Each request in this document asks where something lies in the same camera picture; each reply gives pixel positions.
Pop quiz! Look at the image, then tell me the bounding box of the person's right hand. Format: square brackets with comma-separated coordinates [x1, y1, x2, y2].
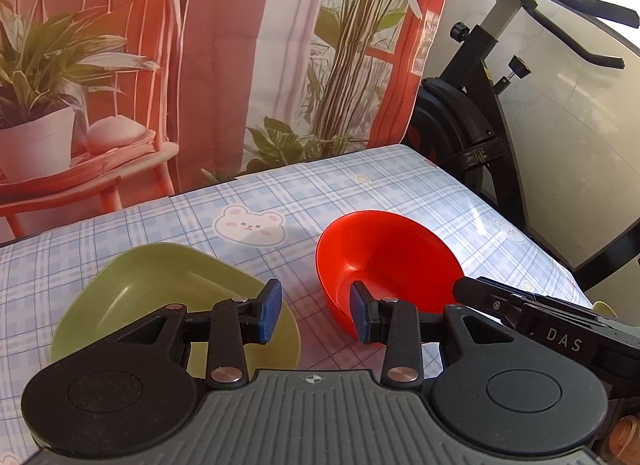
[606, 415, 640, 465]

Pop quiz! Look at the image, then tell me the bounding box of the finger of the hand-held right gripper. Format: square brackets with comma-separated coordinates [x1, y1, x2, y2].
[452, 277, 531, 328]

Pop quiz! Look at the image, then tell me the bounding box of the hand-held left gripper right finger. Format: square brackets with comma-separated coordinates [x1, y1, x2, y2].
[349, 281, 506, 388]

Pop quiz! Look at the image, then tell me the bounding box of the black exercise bike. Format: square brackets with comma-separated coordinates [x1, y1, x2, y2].
[407, 0, 640, 291]

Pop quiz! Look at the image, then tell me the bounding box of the red bowl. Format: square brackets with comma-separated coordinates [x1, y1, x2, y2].
[315, 211, 466, 343]

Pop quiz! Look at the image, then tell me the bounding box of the printed plant backdrop cloth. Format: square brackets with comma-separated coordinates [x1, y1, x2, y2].
[0, 0, 461, 246]

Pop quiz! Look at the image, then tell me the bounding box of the olive green square plate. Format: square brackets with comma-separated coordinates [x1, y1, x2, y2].
[50, 242, 302, 381]

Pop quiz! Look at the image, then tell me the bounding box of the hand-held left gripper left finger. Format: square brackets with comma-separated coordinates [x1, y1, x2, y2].
[116, 279, 283, 388]

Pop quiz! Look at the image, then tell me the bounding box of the plaid cartoon tablecloth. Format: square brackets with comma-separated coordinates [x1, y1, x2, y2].
[0, 144, 593, 451]

